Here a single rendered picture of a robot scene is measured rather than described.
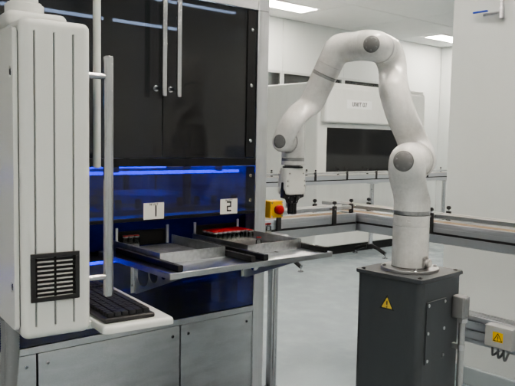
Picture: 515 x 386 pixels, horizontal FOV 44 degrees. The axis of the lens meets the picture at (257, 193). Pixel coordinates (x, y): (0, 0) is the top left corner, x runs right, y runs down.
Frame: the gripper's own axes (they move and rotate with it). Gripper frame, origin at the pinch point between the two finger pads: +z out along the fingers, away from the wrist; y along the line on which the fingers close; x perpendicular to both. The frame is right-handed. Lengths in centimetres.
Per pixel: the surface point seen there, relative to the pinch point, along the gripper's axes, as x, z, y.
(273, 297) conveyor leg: -44, 46, -31
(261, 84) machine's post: -29, -47, -9
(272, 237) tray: -17.2, 13.5, -5.9
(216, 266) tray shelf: 8.8, 15.5, 40.4
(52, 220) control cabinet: 25, -5, 101
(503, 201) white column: 2, 4, -144
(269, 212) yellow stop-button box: -29.5, 5.1, -14.7
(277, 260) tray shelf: 10.5, 15.8, 15.8
